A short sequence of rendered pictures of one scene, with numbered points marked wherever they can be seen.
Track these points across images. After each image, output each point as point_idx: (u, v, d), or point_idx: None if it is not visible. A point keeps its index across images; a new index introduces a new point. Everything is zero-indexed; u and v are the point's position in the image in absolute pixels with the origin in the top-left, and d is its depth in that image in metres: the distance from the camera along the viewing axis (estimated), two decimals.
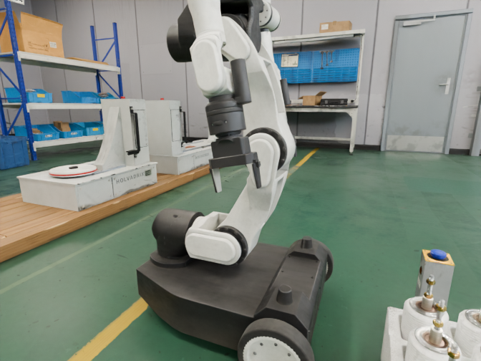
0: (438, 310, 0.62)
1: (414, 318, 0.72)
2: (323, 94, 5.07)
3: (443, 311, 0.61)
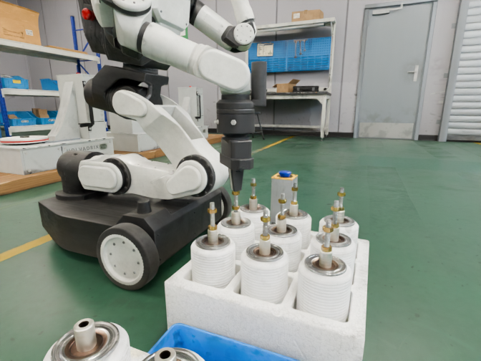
0: (237, 196, 0.72)
1: None
2: (296, 83, 5.18)
3: (232, 193, 0.73)
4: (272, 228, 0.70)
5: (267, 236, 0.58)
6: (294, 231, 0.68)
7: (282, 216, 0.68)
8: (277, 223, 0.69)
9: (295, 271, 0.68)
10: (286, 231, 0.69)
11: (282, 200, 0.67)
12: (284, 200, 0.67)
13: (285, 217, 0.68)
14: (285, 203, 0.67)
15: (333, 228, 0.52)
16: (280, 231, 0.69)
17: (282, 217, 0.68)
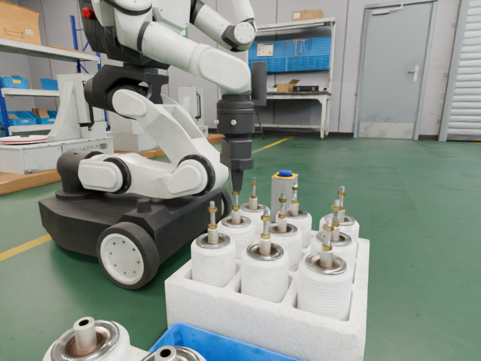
0: (234, 196, 0.72)
1: None
2: (296, 83, 5.18)
3: (239, 193, 0.72)
4: (272, 228, 0.70)
5: (267, 235, 0.58)
6: (295, 230, 0.68)
7: (282, 215, 0.68)
8: (277, 222, 0.69)
9: (295, 270, 0.68)
10: (286, 230, 0.69)
11: (282, 199, 0.67)
12: (284, 200, 0.67)
13: (285, 216, 0.68)
14: (285, 202, 0.67)
15: (333, 227, 0.52)
16: (280, 230, 0.68)
17: (283, 216, 0.68)
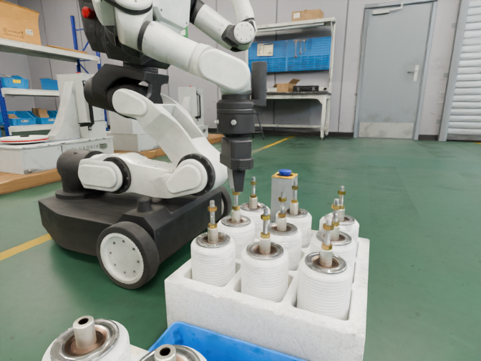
0: (236, 195, 0.73)
1: None
2: (296, 83, 5.18)
3: (233, 194, 0.72)
4: (272, 227, 0.70)
5: (267, 233, 0.58)
6: (294, 230, 0.68)
7: (282, 215, 0.68)
8: (277, 221, 0.69)
9: (295, 269, 0.68)
10: (286, 230, 0.69)
11: (282, 198, 0.67)
12: (284, 199, 0.67)
13: (285, 215, 0.68)
14: (285, 201, 0.67)
15: (333, 226, 0.52)
16: (280, 230, 0.68)
17: (283, 215, 0.68)
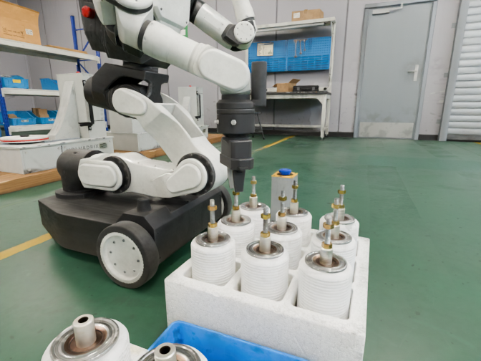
0: (236, 196, 0.72)
1: None
2: (296, 82, 5.18)
3: (235, 192, 0.73)
4: (272, 226, 0.70)
5: (267, 233, 0.58)
6: (294, 229, 0.68)
7: (282, 214, 0.68)
8: (277, 220, 0.69)
9: (295, 268, 0.68)
10: (286, 229, 0.69)
11: (282, 198, 0.67)
12: (284, 198, 0.67)
13: (285, 214, 0.68)
14: (285, 200, 0.67)
15: (333, 225, 0.52)
16: (280, 229, 0.68)
17: (283, 215, 0.68)
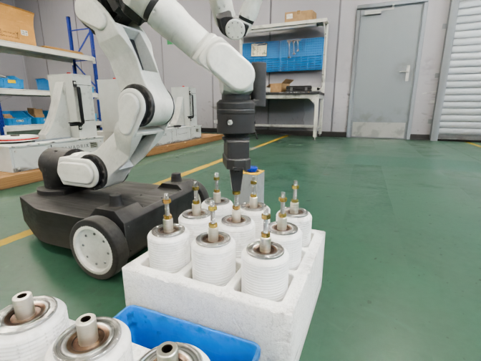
0: (197, 191, 0.77)
1: (202, 208, 0.87)
2: (290, 83, 5.22)
3: (192, 188, 0.77)
4: (227, 219, 0.74)
5: (214, 223, 0.62)
6: (248, 221, 0.73)
7: (235, 207, 0.72)
8: (232, 213, 0.73)
9: None
10: (240, 221, 0.73)
11: (235, 191, 0.71)
12: (237, 192, 0.71)
13: (239, 208, 0.73)
14: (238, 194, 0.72)
15: (270, 215, 0.57)
16: (234, 221, 0.73)
17: (236, 208, 0.72)
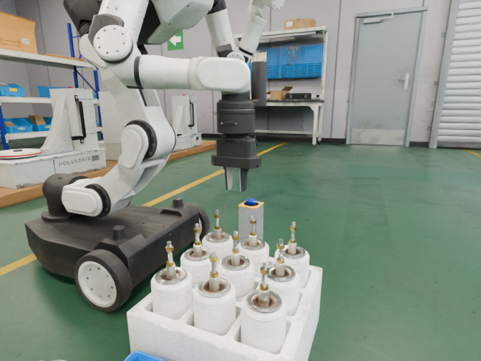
0: (198, 233, 0.80)
1: (203, 244, 0.90)
2: (289, 89, 5.25)
3: (193, 230, 0.80)
4: (229, 259, 0.78)
5: (215, 273, 0.65)
6: (243, 266, 0.75)
7: (232, 248, 0.77)
8: (231, 255, 0.77)
9: (239, 302, 0.74)
10: (237, 265, 0.76)
11: (233, 234, 0.76)
12: (232, 236, 0.75)
13: (232, 251, 0.76)
14: (231, 238, 0.75)
15: (268, 271, 0.59)
16: (232, 263, 0.76)
17: (232, 249, 0.77)
